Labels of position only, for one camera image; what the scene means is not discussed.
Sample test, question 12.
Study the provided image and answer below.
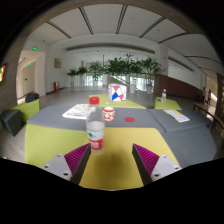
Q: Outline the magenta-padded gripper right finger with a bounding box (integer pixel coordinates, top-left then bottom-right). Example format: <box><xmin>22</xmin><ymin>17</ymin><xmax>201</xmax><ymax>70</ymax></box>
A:
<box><xmin>131</xmin><ymin>143</ymin><xmax>183</xmax><ymax>186</ymax></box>

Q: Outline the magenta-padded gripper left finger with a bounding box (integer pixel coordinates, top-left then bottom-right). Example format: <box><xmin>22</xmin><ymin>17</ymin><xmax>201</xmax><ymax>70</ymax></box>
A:
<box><xmin>41</xmin><ymin>143</ymin><xmax>92</xmax><ymax>186</ymax></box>

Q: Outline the red-capped clear water bottle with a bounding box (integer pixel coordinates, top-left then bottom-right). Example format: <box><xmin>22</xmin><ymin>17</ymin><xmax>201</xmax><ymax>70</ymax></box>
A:
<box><xmin>85</xmin><ymin>96</ymin><xmax>106</xmax><ymax>155</ymax></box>

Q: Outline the yellow and white leaflet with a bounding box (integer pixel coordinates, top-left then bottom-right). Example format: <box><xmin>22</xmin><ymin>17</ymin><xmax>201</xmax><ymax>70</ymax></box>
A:
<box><xmin>163</xmin><ymin>109</ymin><xmax>191</xmax><ymax>123</ymax></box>

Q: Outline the colourful printed magazine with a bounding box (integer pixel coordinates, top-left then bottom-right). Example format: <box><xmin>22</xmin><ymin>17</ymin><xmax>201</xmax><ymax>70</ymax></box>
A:
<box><xmin>62</xmin><ymin>103</ymin><xmax>93</xmax><ymax>120</ymax></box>

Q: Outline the small lime green table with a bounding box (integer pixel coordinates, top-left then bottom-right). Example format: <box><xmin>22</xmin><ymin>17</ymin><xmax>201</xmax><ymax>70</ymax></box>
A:
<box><xmin>154</xmin><ymin>96</ymin><xmax>183</xmax><ymax>111</ymax></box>

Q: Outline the lime green armchair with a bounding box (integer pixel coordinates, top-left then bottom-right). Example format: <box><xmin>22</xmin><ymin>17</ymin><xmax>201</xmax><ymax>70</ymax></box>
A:
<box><xmin>11</xmin><ymin>98</ymin><xmax>41</xmax><ymax>123</ymax></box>

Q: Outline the dark grey ottoman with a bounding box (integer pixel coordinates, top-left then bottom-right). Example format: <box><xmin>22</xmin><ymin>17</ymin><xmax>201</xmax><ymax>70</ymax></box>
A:
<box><xmin>0</xmin><ymin>108</ymin><xmax>24</xmax><ymax>137</ymax></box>

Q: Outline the large lime green table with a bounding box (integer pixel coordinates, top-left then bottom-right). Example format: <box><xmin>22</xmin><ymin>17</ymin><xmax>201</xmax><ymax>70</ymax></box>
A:
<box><xmin>88</xmin><ymin>93</ymin><xmax>147</xmax><ymax>110</ymax></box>

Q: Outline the wooden bench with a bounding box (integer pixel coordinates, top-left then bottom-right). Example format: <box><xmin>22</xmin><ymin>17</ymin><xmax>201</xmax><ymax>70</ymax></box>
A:
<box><xmin>192</xmin><ymin>101</ymin><xmax>224</xmax><ymax>131</ymax></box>

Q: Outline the red and white mug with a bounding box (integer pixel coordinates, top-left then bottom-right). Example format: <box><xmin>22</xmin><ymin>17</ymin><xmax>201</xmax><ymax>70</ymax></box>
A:
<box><xmin>102</xmin><ymin>106</ymin><xmax>116</xmax><ymax>122</ymax></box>

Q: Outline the black chair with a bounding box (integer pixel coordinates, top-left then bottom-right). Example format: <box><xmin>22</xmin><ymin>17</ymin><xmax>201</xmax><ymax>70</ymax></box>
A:
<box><xmin>24</xmin><ymin>92</ymin><xmax>40</xmax><ymax>104</ymax></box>

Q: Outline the red blue white cube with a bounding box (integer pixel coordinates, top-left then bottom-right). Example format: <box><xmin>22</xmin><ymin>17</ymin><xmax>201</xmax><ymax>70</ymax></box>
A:
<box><xmin>107</xmin><ymin>83</ymin><xmax>128</xmax><ymax>102</ymax></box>

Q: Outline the group of potted plants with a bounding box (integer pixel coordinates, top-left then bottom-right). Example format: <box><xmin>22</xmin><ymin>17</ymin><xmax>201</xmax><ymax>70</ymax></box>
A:
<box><xmin>66</xmin><ymin>53</ymin><xmax>163</xmax><ymax>95</ymax></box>

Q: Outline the framed wall picture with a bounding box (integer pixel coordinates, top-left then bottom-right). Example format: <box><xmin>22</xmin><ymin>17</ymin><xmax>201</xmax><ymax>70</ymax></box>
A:
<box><xmin>53</xmin><ymin>57</ymin><xmax>63</xmax><ymax>69</ymax></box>

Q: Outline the orange wall screen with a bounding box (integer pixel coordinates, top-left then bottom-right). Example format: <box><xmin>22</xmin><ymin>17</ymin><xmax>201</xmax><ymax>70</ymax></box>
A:
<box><xmin>0</xmin><ymin>63</ymin><xmax>7</xmax><ymax>84</ymax></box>

